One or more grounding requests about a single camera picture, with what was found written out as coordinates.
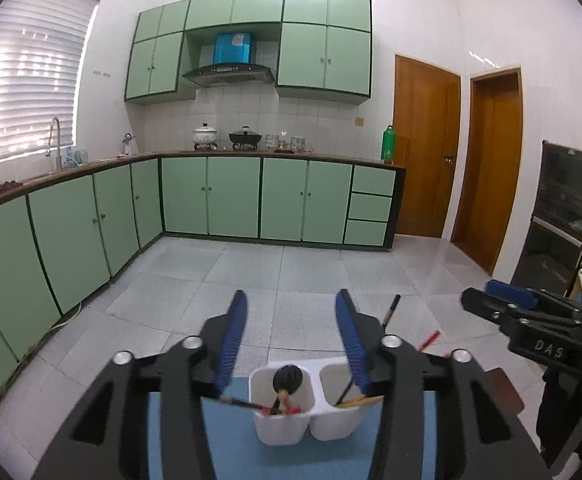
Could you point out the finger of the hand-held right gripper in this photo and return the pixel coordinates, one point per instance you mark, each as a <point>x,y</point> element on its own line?
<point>486,305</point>
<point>511,292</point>

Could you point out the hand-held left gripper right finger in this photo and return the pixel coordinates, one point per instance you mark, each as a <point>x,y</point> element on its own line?
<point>351,345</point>

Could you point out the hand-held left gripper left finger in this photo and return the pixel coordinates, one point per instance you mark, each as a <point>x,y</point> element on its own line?
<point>233,340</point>

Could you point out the white twin utensil holder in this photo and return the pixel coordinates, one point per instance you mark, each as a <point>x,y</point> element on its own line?
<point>281,430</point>

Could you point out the black glass-front cabinet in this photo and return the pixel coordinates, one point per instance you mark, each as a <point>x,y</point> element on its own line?
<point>556,220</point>

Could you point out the blue table mat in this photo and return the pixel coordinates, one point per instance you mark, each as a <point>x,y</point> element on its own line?
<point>236,460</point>

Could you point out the narrow wooden door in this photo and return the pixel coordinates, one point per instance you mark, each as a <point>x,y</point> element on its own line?
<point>491,170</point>

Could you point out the green kitchen base cabinets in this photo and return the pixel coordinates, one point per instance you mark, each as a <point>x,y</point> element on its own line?
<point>231,200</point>

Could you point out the wide wooden door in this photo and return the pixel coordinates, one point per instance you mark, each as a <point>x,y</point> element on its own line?
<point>423,150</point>

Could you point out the green bottle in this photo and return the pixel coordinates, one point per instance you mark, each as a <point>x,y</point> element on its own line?
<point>388,146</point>

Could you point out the black wok with lid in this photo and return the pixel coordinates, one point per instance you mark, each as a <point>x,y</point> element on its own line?
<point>245,137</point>

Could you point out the white cooking pot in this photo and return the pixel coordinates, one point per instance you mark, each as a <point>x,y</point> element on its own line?
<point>205,136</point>

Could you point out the small metal tap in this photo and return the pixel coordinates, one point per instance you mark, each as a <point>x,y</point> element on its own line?
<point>128,144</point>

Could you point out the dish soap bottle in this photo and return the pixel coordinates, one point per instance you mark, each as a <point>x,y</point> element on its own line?
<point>80,156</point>

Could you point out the range hood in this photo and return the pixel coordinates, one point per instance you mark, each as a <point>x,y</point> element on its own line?
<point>228,76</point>

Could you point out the metal sink faucet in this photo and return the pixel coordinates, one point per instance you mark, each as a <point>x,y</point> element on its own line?
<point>53,130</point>

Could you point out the white window blinds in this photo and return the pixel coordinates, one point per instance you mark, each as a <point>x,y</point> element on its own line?
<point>26,70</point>

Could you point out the green kitchen wall cabinets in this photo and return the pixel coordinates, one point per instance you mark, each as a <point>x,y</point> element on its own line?
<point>301,55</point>

